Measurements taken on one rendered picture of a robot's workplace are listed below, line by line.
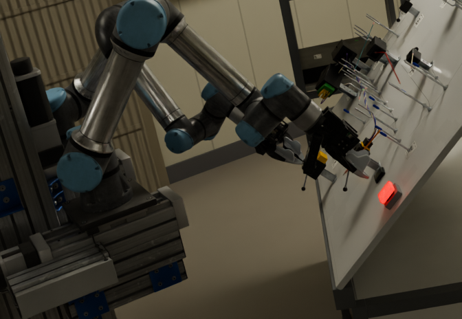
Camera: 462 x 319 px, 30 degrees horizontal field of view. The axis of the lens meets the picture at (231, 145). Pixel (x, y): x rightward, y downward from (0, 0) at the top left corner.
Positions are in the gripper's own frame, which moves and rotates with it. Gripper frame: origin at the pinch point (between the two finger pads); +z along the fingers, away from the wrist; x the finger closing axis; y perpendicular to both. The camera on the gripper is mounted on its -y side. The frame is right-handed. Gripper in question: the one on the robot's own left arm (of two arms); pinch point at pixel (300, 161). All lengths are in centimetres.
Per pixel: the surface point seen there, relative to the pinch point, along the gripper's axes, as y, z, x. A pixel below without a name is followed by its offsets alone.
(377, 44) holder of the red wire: -11, -7, 58
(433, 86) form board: 19.8, 17.2, 34.8
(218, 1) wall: -236, -133, 178
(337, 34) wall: -268, -66, 235
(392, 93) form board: -9.2, 7.3, 44.7
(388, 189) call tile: 25.4, 24.8, -3.9
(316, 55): -74, -31, 82
